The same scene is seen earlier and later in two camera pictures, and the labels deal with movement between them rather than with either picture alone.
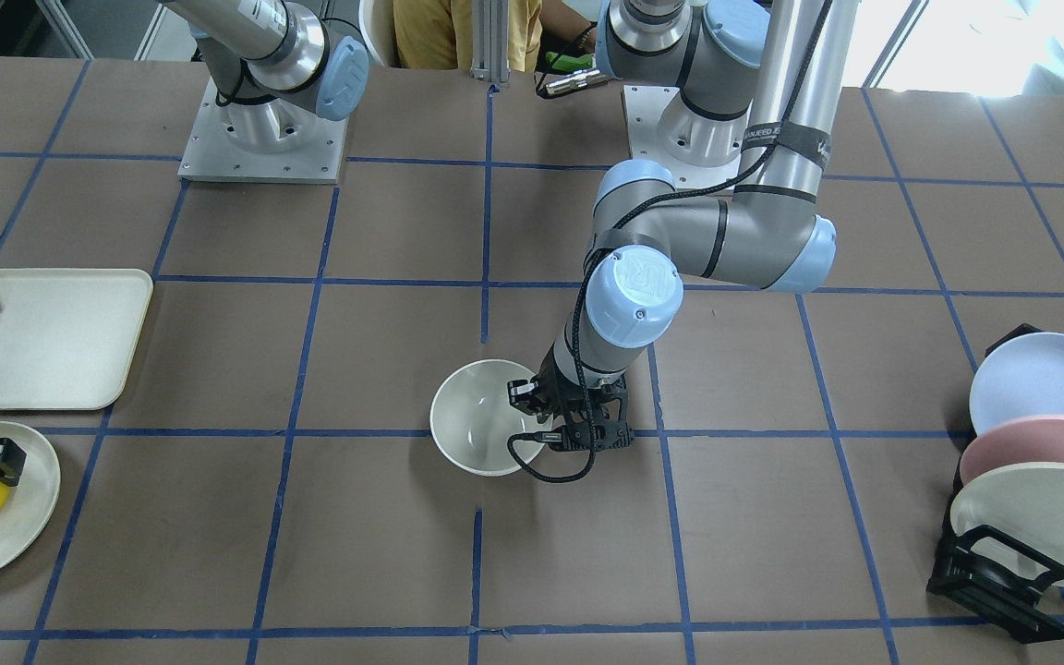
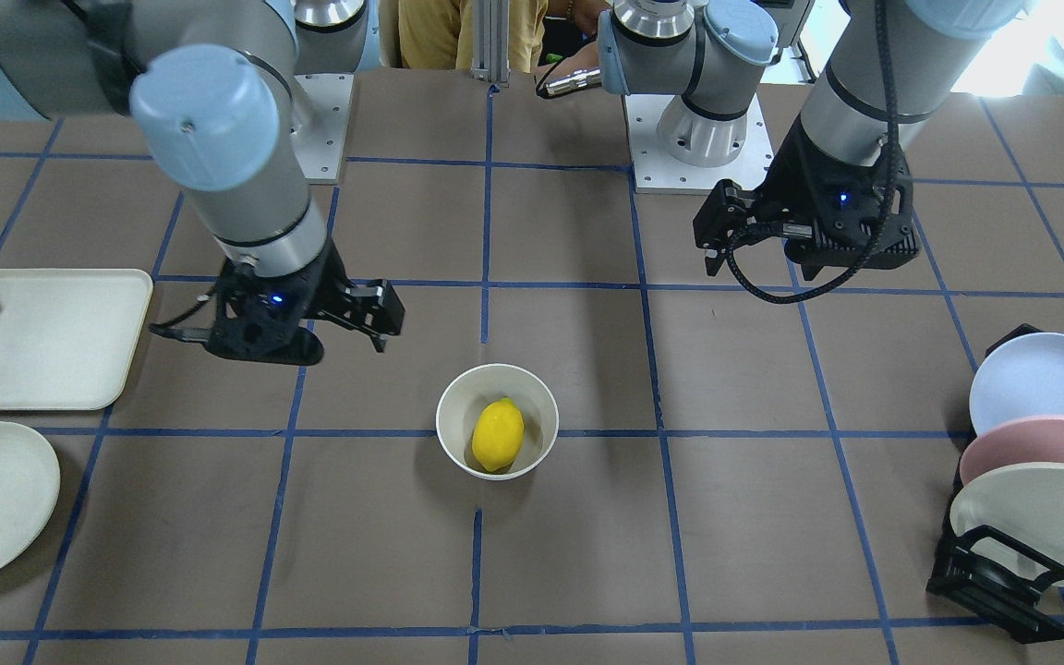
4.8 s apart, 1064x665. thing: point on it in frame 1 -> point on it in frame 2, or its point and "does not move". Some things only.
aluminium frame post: x=490 y=40 does not move
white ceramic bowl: x=472 y=419 does not move
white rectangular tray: x=52 y=339 does not move
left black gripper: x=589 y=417 -> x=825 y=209
